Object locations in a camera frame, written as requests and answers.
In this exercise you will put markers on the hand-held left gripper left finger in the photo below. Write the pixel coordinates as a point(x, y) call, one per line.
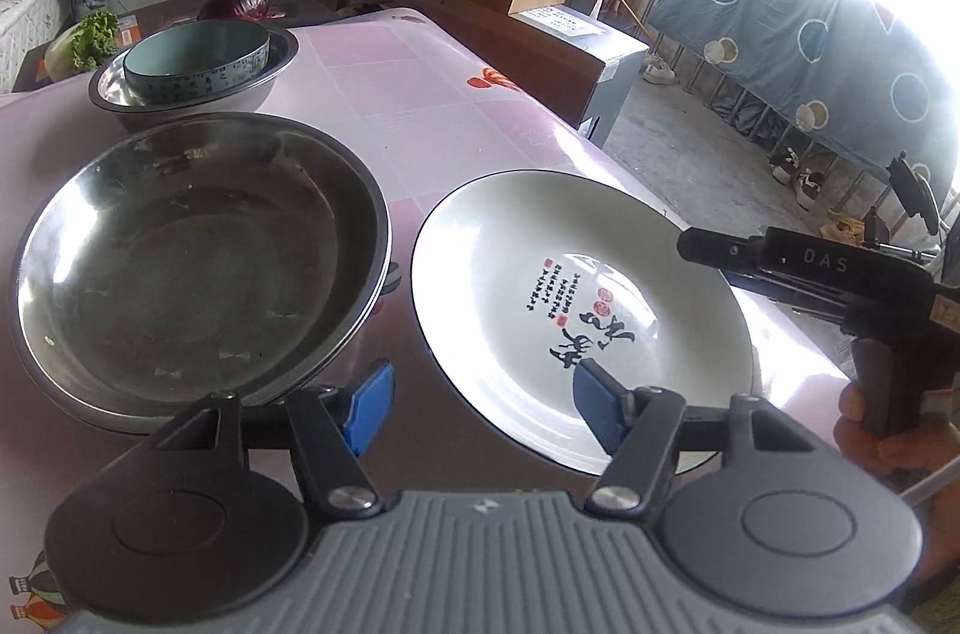
point(371, 409)

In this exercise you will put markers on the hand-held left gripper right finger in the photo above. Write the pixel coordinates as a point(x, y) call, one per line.
point(596, 405)

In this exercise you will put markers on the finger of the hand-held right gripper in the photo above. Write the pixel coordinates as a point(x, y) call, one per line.
point(787, 296)
point(720, 250)

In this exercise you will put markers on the white calligraphy plate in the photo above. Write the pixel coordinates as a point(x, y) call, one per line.
point(510, 274)

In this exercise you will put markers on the large steel basin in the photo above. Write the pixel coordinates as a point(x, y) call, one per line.
point(187, 274)

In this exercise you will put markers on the deep stainless steel bowl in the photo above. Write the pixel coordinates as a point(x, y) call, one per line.
point(187, 112)

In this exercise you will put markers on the teal ceramic bowl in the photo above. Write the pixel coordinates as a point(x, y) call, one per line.
point(195, 67)

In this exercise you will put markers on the person's right hand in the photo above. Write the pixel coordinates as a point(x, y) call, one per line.
point(849, 428)

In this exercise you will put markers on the yellow sandals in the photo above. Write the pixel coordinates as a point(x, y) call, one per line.
point(844, 229)

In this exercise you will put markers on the black white shoe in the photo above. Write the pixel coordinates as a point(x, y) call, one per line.
point(810, 190)
point(784, 167)

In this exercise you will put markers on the blue blanket with circles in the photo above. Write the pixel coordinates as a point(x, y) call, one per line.
point(810, 41)

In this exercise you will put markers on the yellow broom stick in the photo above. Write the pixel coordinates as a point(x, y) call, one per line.
point(630, 11)

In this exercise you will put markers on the large brown carton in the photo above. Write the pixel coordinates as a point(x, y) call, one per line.
point(525, 71)

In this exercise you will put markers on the white paper sheet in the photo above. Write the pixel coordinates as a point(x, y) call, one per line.
point(559, 20)

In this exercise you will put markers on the grey printed flat carton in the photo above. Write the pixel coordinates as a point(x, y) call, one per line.
point(300, 7)

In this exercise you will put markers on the napa cabbage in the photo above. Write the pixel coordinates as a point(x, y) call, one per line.
point(86, 41)

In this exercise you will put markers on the white mattress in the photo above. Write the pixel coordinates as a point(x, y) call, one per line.
point(26, 26)

